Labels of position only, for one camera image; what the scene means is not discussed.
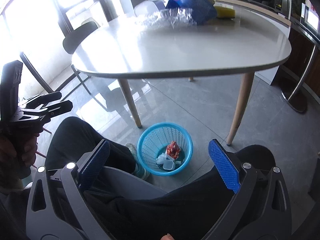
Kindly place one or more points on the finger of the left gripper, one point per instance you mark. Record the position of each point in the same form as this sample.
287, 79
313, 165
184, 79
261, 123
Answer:
50, 111
42, 99

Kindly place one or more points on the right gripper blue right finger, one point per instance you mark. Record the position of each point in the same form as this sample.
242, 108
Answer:
224, 166

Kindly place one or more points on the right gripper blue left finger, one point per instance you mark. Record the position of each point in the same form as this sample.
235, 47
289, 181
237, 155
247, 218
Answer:
93, 163

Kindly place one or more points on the clear plastic wrap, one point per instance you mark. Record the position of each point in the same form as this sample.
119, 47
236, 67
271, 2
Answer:
168, 18

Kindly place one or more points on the blue plastic snack bag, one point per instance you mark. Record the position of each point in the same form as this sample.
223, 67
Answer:
201, 10

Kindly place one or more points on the person's left hand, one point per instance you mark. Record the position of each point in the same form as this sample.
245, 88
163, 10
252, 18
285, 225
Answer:
17, 152

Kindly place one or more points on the green white sneaker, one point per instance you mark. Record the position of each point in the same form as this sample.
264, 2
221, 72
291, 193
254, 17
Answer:
140, 171

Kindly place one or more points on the red snack wrapper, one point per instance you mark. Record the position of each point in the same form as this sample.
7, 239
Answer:
173, 150

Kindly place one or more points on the small clear plastic cup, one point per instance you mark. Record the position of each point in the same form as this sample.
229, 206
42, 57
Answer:
169, 165

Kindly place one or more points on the dark green chair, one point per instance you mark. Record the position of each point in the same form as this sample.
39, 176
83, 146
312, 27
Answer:
70, 43

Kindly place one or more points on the blue plastic waste basket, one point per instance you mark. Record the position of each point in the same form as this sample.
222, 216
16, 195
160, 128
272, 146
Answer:
154, 141

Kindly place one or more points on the round white table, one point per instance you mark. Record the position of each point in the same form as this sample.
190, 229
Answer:
124, 50

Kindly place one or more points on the chrome bar table stand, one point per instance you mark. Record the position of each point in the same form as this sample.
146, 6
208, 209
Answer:
292, 93

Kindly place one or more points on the yellow green sponge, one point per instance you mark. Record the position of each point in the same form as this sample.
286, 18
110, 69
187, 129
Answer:
224, 12

